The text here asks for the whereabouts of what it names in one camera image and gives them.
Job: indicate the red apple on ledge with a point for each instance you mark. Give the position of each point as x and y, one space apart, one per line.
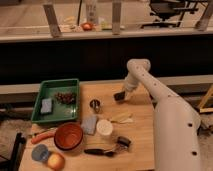
87 26

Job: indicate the dark grape bunch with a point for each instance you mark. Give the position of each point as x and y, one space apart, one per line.
65 98

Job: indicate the black binder clip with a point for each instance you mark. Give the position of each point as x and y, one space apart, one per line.
123 142

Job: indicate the blue sponge in tray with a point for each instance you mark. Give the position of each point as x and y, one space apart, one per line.
46 106

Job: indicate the black office chair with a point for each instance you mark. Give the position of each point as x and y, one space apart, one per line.
165 9

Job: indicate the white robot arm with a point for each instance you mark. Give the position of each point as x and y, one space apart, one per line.
175 121

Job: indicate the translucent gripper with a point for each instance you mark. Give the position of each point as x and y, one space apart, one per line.
128 95

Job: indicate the small metal cup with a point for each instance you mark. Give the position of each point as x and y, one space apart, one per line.
95 105

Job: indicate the black handled tool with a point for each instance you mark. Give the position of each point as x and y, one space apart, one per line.
99 152

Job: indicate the black chair at left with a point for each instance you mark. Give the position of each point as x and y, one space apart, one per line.
9 164

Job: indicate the blue round lid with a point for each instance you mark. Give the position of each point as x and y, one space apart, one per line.
40 153

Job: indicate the green plastic tray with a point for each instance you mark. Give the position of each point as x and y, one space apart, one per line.
60 112

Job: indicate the pale yellow banana peel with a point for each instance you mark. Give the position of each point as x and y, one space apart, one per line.
121 118

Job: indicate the red-brown bowl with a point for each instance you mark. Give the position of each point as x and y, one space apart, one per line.
68 136

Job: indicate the orange carrot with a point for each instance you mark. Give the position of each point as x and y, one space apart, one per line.
43 136

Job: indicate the orange round fruit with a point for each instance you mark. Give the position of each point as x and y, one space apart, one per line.
55 161

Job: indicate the black eraser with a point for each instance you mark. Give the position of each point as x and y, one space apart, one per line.
119 96

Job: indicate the white paper cup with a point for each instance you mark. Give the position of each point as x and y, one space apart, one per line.
104 128

